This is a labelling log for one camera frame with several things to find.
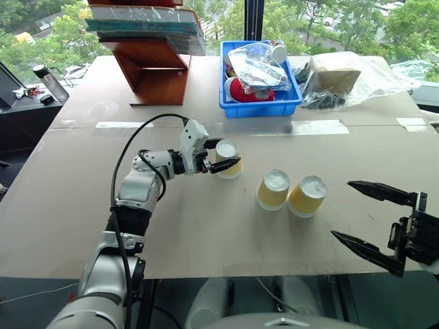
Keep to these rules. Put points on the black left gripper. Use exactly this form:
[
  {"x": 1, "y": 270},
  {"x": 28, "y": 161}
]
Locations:
[{"x": 202, "y": 161}]

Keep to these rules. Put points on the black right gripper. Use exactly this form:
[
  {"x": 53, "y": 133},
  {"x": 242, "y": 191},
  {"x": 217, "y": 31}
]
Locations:
[{"x": 416, "y": 236}]

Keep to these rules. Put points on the yellow paper cup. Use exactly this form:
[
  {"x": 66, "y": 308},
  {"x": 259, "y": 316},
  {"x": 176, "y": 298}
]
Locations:
[
  {"x": 271, "y": 195},
  {"x": 305, "y": 203},
  {"x": 226, "y": 150}
]

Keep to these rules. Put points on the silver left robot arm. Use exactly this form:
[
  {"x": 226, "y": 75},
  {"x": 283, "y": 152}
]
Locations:
[{"x": 135, "y": 192}]

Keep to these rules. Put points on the blue plastic bin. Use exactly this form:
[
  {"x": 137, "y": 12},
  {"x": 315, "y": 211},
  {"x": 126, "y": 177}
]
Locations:
[{"x": 257, "y": 108}]

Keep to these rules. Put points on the red round item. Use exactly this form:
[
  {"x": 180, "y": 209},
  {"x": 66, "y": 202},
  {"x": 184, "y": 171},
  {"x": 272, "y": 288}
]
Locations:
[{"x": 238, "y": 92}]

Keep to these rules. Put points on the red-brown wooden shelf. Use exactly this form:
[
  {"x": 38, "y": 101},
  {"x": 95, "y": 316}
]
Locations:
[{"x": 161, "y": 85}]

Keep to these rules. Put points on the clear bag with printed packs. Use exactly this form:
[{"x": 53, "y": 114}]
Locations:
[{"x": 257, "y": 68}]

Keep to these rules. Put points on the short clear tape strip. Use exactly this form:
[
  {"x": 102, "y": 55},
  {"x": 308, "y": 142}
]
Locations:
[{"x": 123, "y": 124}]

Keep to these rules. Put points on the white tape patch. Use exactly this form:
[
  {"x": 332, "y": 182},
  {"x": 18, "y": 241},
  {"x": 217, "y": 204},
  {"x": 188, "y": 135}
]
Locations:
[{"x": 411, "y": 124}]

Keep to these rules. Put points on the white rounded shape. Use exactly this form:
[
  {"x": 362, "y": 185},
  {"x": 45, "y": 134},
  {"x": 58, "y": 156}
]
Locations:
[
  {"x": 205, "y": 301},
  {"x": 302, "y": 294}
]

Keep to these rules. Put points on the white cylindrical container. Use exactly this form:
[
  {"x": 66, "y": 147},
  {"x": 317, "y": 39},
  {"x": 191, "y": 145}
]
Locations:
[{"x": 278, "y": 53}]

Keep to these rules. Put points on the black items in bag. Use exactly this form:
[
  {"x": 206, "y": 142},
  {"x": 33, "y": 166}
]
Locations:
[{"x": 326, "y": 101}]

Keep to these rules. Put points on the brown cardboard box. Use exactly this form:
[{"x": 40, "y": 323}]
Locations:
[{"x": 337, "y": 79}]

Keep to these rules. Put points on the teal plastic-wrapped book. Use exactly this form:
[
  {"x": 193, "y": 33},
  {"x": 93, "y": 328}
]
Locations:
[{"x": 147, "y": 32}]

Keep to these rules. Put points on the large clear plastic bag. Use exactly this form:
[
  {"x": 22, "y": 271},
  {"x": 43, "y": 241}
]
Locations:
[{"x": 377, "y": 79}]

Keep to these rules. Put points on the grey plastic-wrapped book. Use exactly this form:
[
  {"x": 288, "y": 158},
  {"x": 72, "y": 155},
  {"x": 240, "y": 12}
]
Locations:
[{"x": 137, "y": 13}]

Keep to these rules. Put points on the dark clear water bottle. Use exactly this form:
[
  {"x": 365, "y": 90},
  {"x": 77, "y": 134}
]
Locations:
[{"x": 53, "y": 84}]

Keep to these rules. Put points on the small black round object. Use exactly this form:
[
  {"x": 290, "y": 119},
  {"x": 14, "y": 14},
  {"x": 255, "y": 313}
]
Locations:
[{"x": 46, "y": 99}]

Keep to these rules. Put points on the bunch of keys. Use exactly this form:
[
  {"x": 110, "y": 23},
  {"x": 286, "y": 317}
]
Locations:
[{"x": 29, "y": 92}]

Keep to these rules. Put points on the black side table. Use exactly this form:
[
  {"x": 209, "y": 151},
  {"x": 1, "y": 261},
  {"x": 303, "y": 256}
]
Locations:
[{"x": 20, "y": 120}]

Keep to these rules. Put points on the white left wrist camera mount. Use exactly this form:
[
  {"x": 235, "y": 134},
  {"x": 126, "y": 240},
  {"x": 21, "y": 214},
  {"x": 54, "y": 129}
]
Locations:
[{"x": 192, "y": 137}]

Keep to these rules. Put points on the dark window frame post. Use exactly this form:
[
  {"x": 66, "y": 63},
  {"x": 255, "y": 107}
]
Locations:
[{"x": 254, "y": 20}]

